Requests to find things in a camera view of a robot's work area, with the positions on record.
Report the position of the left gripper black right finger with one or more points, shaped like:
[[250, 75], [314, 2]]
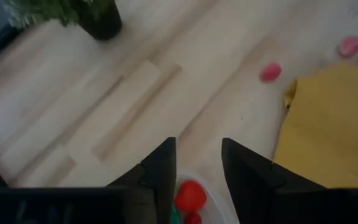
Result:
[[250, 180]]

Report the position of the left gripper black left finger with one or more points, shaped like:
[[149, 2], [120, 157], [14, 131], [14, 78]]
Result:
[[162, 174]]

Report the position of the red toy strawberry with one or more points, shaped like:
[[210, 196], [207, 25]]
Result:
[[270, 72], [190, 196], [350, 46], [193, 218]]

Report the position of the clear plastic tupperware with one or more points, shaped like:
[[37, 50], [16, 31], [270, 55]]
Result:
[[219, 205]]

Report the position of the green toy produce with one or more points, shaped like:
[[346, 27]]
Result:
[[175, 216]]

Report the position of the yellow cotton cloth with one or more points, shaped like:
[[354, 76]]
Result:
[[331, 130]]

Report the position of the black plant pot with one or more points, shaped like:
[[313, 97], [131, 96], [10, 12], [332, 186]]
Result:
[[104, 25]]

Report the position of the green artificial plant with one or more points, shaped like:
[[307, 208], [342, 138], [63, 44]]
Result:
[[57, 9]]

